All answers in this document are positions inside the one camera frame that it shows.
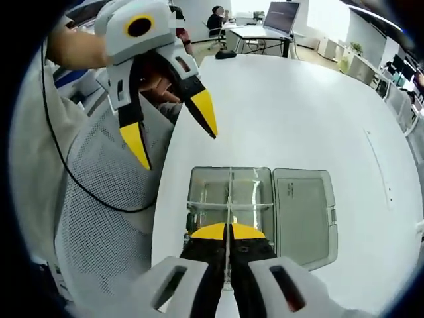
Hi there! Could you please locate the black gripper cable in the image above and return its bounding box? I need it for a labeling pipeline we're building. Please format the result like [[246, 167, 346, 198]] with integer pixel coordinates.
[[39, 44, 158, 213]]

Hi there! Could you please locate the person's light shirt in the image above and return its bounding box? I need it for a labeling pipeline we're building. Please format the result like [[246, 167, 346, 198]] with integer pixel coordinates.
[[9, 19, 90, 262]]

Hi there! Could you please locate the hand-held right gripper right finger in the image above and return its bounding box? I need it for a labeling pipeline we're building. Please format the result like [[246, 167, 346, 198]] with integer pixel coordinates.
[[230, 222, 345, 318]]

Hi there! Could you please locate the person's left hand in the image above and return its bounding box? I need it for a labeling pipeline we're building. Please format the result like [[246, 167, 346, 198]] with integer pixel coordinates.
[[138, 64, 182, 103]]

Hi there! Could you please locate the grey transparent guide fixture box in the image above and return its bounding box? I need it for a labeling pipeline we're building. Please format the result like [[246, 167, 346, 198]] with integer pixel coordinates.
[[182, 166, 339, 271]]

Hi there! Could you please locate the grey mesh office chair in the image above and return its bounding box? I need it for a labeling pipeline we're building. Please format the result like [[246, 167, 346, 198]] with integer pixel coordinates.
[[54, 99, 176, 312]]

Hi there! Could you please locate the black computer monitor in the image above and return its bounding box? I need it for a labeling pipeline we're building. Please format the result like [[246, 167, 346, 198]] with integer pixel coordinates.
[[263, 1, 301, 36]]

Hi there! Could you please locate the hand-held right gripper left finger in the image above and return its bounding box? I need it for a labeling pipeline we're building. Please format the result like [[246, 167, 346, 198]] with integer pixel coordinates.
[[131, 222, 229, 318]]

